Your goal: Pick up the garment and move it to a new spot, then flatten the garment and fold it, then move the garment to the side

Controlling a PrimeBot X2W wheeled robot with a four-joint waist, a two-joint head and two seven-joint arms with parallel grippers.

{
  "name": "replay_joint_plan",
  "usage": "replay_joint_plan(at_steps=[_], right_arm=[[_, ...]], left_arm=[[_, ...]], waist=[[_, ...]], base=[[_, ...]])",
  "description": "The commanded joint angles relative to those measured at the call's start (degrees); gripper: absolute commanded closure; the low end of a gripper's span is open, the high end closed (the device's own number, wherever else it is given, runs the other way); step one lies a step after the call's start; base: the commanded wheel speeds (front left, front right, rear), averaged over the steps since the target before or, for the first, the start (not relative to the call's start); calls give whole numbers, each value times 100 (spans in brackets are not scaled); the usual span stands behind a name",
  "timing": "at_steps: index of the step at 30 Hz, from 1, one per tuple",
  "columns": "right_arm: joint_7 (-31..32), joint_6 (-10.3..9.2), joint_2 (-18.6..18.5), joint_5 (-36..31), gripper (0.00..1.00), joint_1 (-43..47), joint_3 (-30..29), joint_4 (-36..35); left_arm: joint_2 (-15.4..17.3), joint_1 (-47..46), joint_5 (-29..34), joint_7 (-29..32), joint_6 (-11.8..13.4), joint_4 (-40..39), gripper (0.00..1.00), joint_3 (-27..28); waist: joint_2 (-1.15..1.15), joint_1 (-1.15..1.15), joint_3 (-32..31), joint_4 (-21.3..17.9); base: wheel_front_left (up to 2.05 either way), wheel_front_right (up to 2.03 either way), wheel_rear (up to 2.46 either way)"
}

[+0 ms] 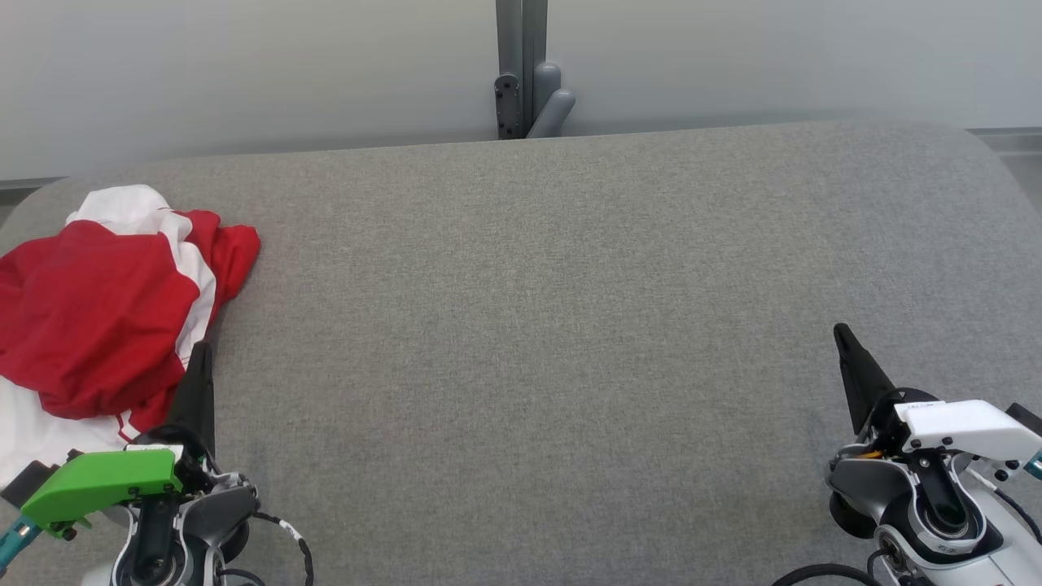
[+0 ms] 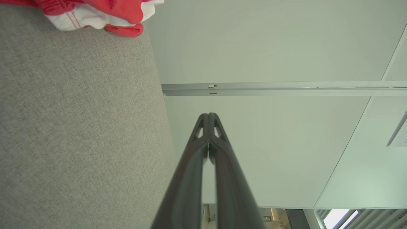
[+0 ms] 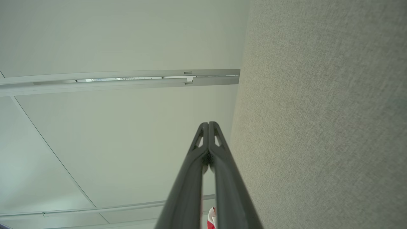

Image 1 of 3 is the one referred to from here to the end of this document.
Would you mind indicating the dark grey hinge bracket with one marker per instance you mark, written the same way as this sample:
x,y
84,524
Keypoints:
x,y
508,106

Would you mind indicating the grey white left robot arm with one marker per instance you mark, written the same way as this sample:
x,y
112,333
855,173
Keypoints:
x,y
212,517

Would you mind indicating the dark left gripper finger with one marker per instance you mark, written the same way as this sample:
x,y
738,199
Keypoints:
x,y
197,399

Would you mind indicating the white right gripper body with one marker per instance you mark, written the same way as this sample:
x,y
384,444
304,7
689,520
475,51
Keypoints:
x,y
969,427

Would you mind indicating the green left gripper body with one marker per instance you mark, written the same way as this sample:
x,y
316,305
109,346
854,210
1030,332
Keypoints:
x,y
106,484

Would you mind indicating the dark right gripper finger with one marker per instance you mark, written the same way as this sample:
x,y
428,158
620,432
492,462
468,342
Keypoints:
x,y
861,378

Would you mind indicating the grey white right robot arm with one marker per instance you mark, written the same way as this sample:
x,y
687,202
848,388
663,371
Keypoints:
x,y
863,480

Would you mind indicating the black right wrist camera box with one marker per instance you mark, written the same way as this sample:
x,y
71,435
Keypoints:
x,y
1027,419

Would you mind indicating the red white basketball jersey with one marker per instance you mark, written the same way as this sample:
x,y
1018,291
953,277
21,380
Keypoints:
x,y
236,252

